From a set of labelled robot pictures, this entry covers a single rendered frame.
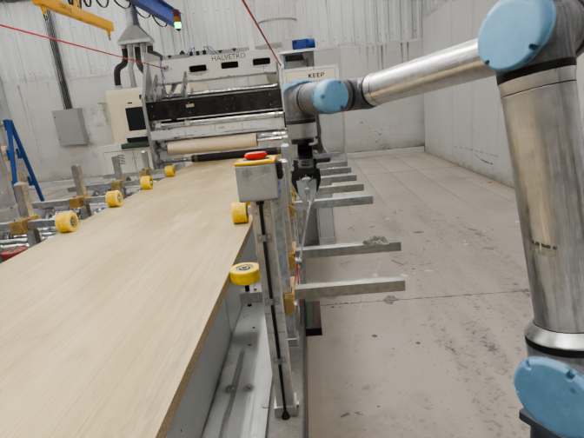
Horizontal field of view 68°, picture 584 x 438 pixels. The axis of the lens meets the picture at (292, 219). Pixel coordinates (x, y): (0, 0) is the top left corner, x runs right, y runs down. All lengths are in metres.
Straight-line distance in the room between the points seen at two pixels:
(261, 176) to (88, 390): 0.44
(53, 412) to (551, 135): 0.87
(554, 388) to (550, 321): 0.11
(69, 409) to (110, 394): 0.06
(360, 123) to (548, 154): 9.45
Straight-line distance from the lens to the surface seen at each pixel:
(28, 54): 12.03
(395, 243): 1.39
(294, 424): 0.94
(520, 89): 0.80
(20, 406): 0.83
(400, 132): 10.33
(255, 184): 0.74
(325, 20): 10.27
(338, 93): 1.20
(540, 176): 0.80
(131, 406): 0.73
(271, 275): 0.80
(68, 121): 11.37
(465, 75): 1.05
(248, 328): 1.45
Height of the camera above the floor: 1.30
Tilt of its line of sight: 15 degrees down
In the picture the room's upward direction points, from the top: 6 degrees counter-clockwise
